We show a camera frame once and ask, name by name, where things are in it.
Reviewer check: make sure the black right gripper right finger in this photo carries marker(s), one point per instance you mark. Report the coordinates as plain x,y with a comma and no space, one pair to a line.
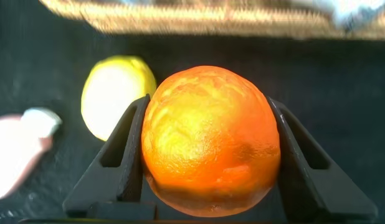
311,193

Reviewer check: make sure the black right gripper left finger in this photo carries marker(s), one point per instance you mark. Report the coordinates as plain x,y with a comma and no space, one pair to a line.
117,183

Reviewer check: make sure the yellow lemon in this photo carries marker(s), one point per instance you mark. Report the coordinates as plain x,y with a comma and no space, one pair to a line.
111,93

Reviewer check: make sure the orange fruit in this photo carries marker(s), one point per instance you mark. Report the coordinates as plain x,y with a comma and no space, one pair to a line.
211,140

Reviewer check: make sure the pink lotion bottle white cap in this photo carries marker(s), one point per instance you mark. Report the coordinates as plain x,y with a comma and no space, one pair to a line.
15,155

